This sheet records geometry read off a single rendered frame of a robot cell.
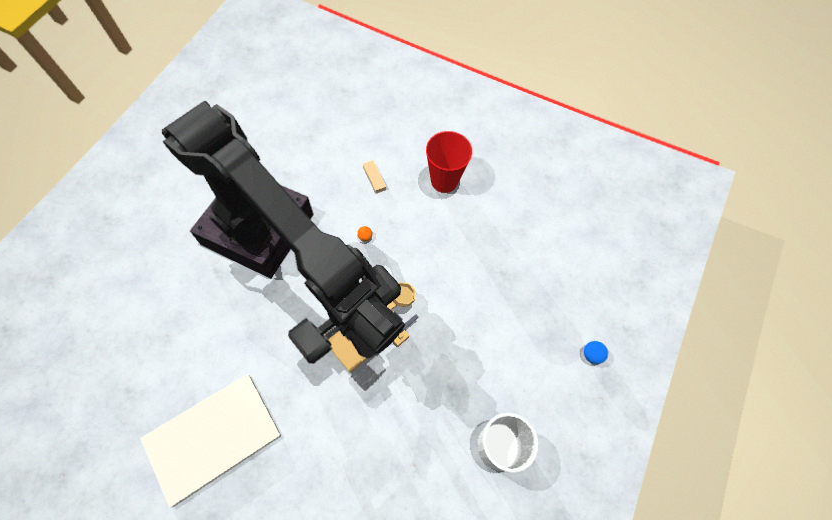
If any orange ball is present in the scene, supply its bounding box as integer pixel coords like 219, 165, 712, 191
357, 226, 372, 241

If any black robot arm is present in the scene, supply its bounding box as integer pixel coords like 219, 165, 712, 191
162, 101, 405, 358

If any blue ball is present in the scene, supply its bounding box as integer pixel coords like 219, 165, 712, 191
584, 341, 609, 364

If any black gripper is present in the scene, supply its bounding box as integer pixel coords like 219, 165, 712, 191
288, 265, 401, 364

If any cream flat rectangular panel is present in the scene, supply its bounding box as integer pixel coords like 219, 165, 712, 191
140, 374, 282, 508

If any white mug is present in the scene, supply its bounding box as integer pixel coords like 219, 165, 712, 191
478, 413, 538, 472

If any red plastic cup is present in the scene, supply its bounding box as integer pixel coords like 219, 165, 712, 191
426, 131, 472, 193

